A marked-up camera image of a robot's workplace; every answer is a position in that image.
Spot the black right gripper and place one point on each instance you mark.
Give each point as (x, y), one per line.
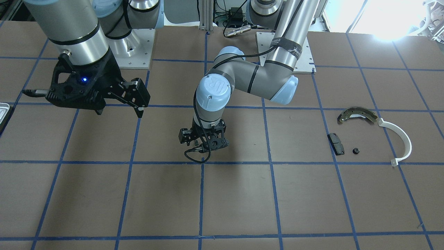
(104, 74)

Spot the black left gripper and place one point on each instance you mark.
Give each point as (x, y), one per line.
(184, 136)

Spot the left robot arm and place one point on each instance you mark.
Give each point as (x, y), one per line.
(274, 80)

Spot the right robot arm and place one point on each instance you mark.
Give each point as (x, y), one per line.
(90, 35)

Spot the ribbed metal tray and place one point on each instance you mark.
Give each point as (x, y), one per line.
(5, 111)

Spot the grey brake pad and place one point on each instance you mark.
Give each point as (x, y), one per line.
(336, 144)

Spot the olive brake shoe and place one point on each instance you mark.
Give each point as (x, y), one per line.
(357, 112)

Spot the white curved plastic piece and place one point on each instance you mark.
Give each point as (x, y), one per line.
(404, 137)

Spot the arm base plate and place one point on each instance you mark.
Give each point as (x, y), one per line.
(305, 64)
(135, 50)

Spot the aluminium frame post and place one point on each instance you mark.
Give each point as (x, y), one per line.
(205, 12)

